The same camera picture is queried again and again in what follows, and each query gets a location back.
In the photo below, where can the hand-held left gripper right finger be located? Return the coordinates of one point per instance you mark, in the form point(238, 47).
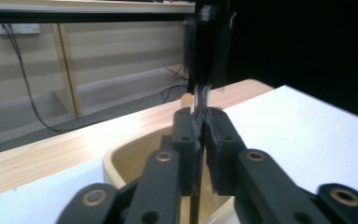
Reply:
point(223, 149)

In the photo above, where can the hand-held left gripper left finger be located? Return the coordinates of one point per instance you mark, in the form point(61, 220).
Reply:
point(186, 149)

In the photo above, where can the cream square ceramic cup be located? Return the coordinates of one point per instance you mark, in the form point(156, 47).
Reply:
point(127, 161)

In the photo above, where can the black flat-headed brush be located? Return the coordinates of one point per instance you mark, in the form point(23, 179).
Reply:
point(208, 46)

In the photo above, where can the light wooden table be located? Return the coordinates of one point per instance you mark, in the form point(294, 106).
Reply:
point(74, 146)

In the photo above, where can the beige panelled cabinet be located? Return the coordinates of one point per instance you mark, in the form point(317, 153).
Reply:
point(121, 46)

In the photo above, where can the black curtain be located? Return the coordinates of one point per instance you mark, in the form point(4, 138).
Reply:
point(307, 46)

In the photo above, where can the black horizontal frame bar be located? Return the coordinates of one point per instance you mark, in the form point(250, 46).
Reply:
point(74, 17)

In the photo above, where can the white wall socket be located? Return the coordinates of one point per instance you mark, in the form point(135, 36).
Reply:
point(21, 28)

